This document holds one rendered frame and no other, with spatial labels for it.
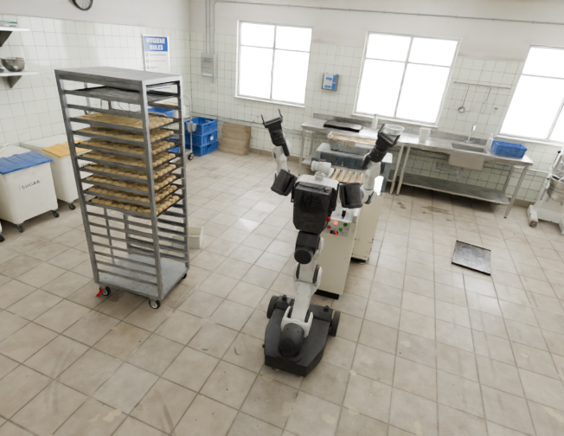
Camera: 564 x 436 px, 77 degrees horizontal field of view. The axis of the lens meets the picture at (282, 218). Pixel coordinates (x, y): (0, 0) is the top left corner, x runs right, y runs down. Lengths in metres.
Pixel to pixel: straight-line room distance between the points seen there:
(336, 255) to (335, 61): 4.17
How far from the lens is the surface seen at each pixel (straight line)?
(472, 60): 6.45
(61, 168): 4.87
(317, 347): 2.71
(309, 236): 2.21
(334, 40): 6.59
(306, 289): 2.65
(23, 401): 2.91
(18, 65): 4.95
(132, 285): 3.30
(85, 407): 2.74
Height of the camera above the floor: 2.11
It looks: 27 degrees down
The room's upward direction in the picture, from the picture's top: 5 degrees clockwise
